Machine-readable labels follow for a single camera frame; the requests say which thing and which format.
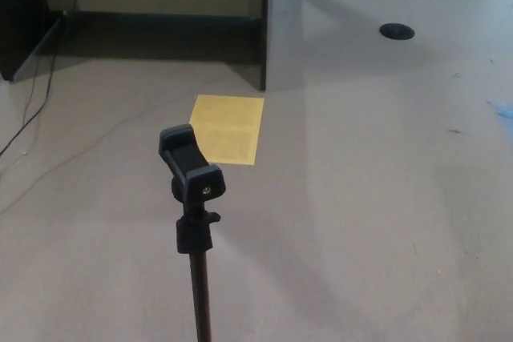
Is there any blue cloth scrap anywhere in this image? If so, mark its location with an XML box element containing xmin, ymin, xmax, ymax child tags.
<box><xmin>486</xmin><ymin>99</ymin><xmax>513</xmax><ymax>119</ymax></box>

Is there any yellow paper sheet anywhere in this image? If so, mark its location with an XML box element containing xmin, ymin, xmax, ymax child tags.
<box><xmin>188</xmin><ymin>95</ymin><xmax>265</xmax><ymax>166</ymax></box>

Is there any black round cable grommet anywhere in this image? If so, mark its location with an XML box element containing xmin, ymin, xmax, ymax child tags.
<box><xmin>379</xmin><ymin>22</ymin><xmax>416</xmax><ymax>41</ymax></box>

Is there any thick black cable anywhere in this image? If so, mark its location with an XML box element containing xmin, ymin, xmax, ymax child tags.
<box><xmin>0</xmin><ymin>0</ymin><xmax>85</xmax><ymax>157</ymax></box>

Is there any thin dark cable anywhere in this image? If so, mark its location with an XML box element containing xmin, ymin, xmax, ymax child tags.
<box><xmin>22</xmin><ymin>62</ymin><xmax>39</xmax><ymax>127</ymax></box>

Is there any black tripod with phone holder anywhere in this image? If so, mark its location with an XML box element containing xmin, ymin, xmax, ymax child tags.
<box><xmin>158</xmin><ymin>124</ymin><xmax>227</xmax><ymax>342</ymax></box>

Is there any thin grey cable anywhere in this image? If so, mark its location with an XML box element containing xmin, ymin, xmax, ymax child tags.
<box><xmin>0</xmin><ymin>95</ymin><xmax>196</xmax><ymax>215</ymax></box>

